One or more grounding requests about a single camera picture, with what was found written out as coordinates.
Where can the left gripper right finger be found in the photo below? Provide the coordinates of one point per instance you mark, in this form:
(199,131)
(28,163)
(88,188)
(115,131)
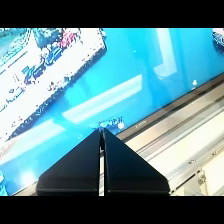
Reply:
(133,173)

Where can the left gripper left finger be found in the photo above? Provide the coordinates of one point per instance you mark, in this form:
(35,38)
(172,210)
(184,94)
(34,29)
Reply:
(73,170)

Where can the silver frame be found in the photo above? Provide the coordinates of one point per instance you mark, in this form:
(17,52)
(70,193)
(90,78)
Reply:
(186,140)

